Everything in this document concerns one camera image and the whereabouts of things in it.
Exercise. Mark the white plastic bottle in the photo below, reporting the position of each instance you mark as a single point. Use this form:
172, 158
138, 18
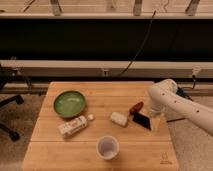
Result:
72, 127

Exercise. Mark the green ceramic bowl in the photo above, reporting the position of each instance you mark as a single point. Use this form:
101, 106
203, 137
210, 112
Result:
69, 104

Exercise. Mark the black eraser block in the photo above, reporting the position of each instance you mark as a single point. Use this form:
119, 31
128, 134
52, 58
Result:
142, 120

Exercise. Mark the brown oblong object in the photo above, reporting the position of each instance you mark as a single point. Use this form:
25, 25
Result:
136, 108

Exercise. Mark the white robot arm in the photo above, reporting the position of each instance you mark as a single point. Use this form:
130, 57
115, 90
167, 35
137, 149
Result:
163, 94

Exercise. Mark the white wall outlet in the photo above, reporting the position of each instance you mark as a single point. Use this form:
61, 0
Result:
105, 72

